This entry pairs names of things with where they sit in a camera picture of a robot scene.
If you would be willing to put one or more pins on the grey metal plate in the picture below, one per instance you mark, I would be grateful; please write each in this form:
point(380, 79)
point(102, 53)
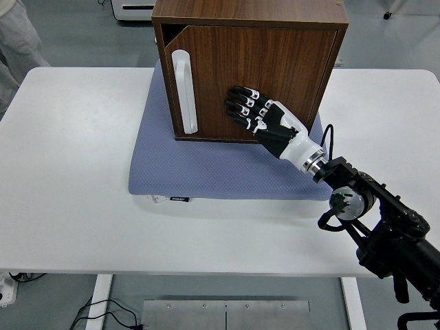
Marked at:
point(268, 314)
point(184, 314)

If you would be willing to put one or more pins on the white mat tag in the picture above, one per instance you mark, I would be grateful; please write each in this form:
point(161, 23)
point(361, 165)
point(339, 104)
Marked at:
point(159, 199)

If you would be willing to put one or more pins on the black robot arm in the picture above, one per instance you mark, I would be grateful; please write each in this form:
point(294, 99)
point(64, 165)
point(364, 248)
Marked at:
point(395, 240)

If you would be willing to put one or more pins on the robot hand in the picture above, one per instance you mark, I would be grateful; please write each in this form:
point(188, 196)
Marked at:
point(278, 127)

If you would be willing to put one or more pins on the black mat label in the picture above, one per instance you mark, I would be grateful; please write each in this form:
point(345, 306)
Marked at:
point(179, 199)

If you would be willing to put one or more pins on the white floor appliance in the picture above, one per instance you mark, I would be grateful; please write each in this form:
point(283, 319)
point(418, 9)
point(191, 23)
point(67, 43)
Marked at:
point(134, 15)

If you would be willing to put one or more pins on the white power strip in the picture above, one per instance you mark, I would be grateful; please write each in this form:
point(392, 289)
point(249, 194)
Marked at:
point(7, 290)

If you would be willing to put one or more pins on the blue-grey textured mat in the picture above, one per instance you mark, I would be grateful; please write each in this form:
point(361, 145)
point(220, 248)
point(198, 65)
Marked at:
point(223, 172)

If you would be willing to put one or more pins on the black caster wheel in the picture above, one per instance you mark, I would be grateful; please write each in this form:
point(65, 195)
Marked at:
point(387, 15)

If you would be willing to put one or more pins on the brown wooden cabinet door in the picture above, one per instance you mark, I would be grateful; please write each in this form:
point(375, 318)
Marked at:
point(247, 58)

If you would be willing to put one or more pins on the person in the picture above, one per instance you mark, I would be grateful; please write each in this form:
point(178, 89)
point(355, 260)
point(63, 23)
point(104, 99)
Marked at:
point(17, 44)

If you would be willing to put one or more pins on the brown wooden cabinet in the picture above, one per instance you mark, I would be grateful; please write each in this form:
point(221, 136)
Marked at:
point(247, 10)

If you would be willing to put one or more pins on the white table leg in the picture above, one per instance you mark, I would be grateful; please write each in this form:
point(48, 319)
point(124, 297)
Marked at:
point(99, 299)
point(354, 302)

